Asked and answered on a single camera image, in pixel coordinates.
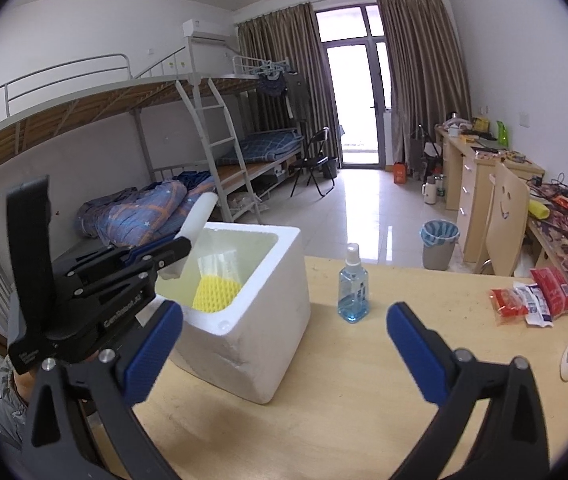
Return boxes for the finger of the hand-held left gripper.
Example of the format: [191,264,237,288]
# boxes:
[123,236,193,265]
[78,255,189,303]

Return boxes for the blue checked mattress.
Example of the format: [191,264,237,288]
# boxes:
[216,128,302,166]

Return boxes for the white foam box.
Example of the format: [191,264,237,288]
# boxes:
[154,221,312,405]

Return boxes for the white pot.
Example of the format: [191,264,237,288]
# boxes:
[446,112,470,136]

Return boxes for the white snack packet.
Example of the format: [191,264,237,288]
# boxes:
[514,281,554,329]

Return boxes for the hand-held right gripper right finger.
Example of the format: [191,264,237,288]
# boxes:
[386,301,552,480]

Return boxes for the brown curtain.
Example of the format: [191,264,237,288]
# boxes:
[376,0,472,168]
[236,2,322,161]

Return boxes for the wooden desk with drawers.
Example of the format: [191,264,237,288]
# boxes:
[434,126,547,263]

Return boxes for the black folding chair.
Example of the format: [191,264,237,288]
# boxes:
[290,127,337,199]

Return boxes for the blue orange quilt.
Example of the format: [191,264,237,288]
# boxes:
[76,170,217,248]

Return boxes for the grey metal bunk bed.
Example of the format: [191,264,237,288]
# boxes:
[0,52,265,341]
[209,55,311,196]

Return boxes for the wooden chair with smiley face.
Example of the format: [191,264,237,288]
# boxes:
[474,160,532,277]

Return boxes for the black folded chair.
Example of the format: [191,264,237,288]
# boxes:
[413,124,445,182]

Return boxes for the hanging dark clothes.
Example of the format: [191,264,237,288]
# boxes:
[256,71,291,99]

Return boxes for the yellow foam net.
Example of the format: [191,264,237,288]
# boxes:
[193,274,243,315]

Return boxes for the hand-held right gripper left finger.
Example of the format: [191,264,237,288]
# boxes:
[21,300,185,480]

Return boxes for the light wooden desk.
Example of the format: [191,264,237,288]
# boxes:
[526,210,568,321]

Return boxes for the small red snack packet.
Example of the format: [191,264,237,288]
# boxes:
[490,287,529,326]

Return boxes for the white air conditioner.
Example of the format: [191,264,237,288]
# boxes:
[182,18,231,44]

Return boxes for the clear spray bottle blue liquid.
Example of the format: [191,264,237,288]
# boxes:
[338,242,371,323]

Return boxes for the grey trash bin blue liner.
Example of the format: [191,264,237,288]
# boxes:
[420,220,460,271]

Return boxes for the large red snack packet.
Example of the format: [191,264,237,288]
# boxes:
[530,266,568,318]

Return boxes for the glass balcony door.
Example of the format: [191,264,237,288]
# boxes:
[315,4,395,166]

